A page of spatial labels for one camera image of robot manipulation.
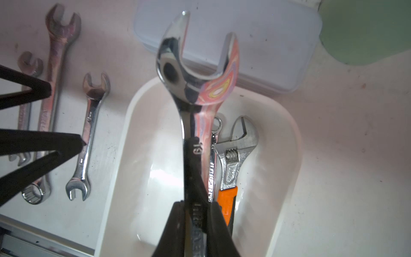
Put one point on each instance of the silver end wrench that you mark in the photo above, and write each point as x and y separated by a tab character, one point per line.
95	95

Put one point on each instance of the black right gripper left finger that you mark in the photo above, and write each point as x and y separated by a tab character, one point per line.
172	241

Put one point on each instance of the white rectangular lid box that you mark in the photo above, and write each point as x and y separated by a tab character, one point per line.
276	38

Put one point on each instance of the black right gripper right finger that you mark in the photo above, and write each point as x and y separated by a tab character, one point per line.
219	240

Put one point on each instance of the thin silver wrench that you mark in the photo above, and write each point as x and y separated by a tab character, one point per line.
212	167

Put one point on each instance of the large silver 19 wrench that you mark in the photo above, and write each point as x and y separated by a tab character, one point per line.
197	98

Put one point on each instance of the long silver combination wrench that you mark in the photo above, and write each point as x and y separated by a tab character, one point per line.
61	38

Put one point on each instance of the small silver wrench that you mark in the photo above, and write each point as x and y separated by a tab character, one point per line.
34	69

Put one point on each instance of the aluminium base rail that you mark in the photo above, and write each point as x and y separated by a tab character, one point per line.
21	240

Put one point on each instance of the green pencil cup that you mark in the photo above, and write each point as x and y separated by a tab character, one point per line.
363	32

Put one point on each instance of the white plastic storage box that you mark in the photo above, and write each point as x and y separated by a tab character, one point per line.
148	177

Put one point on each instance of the orange handled adjustable wrench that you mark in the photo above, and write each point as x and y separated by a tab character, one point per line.
232	154

